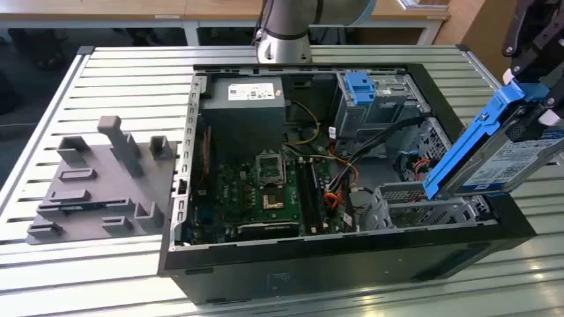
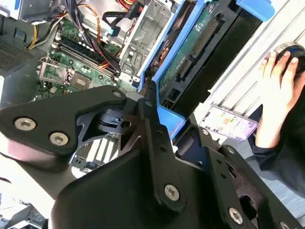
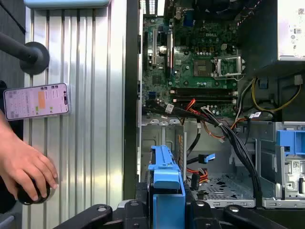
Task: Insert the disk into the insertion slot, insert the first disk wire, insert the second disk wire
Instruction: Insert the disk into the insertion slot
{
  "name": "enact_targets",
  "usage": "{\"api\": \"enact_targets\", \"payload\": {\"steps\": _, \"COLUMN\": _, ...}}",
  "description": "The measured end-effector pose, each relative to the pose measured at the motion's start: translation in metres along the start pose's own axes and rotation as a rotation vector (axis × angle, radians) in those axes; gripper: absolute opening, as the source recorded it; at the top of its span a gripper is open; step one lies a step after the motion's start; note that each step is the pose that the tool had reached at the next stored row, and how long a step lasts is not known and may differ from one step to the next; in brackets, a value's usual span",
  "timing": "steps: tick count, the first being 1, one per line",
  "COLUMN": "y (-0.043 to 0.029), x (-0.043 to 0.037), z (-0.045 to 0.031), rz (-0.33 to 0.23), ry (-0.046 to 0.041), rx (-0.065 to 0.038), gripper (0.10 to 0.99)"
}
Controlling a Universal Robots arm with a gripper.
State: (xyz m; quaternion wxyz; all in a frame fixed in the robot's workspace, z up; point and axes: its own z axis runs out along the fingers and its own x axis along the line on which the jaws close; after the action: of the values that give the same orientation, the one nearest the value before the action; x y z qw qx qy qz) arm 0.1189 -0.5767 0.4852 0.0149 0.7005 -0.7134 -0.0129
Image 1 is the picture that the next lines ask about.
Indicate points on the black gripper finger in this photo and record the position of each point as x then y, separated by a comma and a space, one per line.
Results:
517, 39
551, 66

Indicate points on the hard disk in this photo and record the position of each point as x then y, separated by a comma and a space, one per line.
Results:
490, 158

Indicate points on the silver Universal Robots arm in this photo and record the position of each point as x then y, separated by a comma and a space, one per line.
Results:
287, 29

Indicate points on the metal disk bay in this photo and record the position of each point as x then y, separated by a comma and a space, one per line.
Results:
423, 206

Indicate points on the black RAM slot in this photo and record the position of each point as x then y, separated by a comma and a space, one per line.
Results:
318, 195
305, 191

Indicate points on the wooden cabinet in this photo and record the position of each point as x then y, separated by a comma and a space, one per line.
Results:
477, 29

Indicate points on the metal drive cage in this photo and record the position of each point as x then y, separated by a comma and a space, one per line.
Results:
389, 109

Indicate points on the blue carrier in bay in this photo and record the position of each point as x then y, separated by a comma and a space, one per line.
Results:
359, 87

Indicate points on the black power supply unit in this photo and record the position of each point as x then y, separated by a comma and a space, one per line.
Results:
242, 115

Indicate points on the CPU socket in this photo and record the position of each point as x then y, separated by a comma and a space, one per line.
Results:
274, 198

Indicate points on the black open PC case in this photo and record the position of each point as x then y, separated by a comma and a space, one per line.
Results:
335, 264

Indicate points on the green motherboard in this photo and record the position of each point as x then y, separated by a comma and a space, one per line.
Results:
238, 198

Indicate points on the grey parts rack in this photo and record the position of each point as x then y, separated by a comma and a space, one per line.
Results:
106, 185

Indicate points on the black office chair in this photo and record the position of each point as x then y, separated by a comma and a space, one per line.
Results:
38, 46

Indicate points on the wooden desk white frame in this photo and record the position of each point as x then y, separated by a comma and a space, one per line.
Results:
133, 13

